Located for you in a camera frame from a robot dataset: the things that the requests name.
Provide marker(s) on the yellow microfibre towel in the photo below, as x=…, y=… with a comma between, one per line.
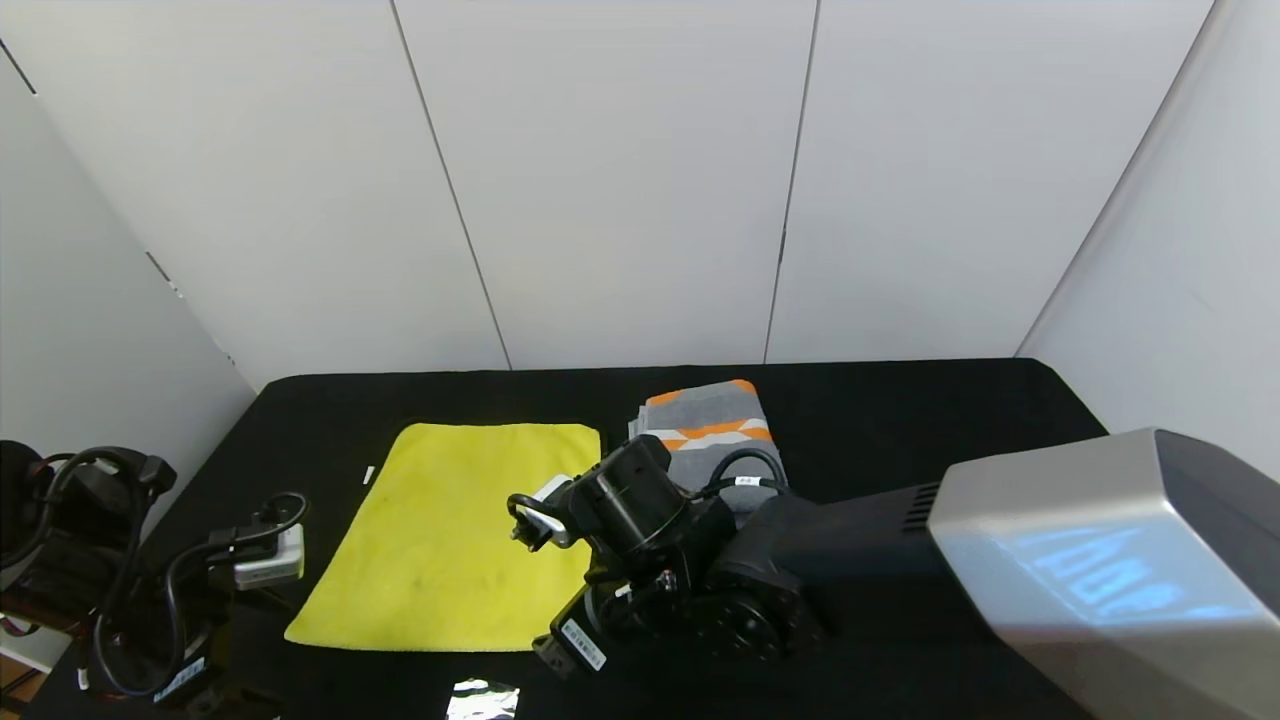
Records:
x=440, y=540

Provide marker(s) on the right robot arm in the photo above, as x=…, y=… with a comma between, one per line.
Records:
x=1100, y=560

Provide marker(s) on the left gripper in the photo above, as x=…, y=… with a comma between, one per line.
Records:
x=182, y=681

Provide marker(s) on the black tablecloth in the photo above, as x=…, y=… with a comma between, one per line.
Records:
x=900, y=420

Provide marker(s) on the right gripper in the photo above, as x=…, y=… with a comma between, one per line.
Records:
x=582, y=643

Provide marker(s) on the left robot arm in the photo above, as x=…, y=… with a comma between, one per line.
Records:
x=60, y=560

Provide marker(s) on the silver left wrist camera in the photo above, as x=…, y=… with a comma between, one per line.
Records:
x=275, y=565

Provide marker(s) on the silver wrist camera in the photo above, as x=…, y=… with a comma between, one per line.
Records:
x=550, y=505
x=275, y=565

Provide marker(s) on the grey towel with orange stripe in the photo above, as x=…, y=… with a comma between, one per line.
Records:
x=700, y=410

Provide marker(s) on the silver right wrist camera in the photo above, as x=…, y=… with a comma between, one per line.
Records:
x=550, y=505

